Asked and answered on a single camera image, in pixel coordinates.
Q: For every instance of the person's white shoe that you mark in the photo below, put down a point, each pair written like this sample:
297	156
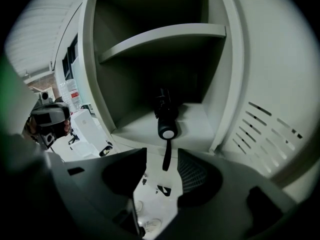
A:
139	206
152	224

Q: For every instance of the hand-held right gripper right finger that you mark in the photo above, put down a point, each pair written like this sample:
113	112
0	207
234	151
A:
197	176

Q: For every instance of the black and white floor marker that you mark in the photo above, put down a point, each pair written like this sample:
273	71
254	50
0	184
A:
163	190

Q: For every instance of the grey metal locker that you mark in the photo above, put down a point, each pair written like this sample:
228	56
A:
262	71

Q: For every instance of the small black and yellow object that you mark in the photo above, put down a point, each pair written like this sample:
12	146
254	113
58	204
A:
106	150

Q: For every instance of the person's left hand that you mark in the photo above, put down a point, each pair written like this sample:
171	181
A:
67	127

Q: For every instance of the dark window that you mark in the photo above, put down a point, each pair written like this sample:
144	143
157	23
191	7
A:
70	59

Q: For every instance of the white cardboard box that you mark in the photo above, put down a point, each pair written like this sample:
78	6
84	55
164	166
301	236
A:
86	126

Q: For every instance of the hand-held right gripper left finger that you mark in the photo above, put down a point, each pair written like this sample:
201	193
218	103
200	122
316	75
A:
120	174

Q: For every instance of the red label white sign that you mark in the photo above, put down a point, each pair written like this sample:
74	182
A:
75	96

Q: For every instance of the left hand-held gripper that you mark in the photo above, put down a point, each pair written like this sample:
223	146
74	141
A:
48	116

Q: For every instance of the small white box device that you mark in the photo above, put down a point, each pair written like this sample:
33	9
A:
44	96

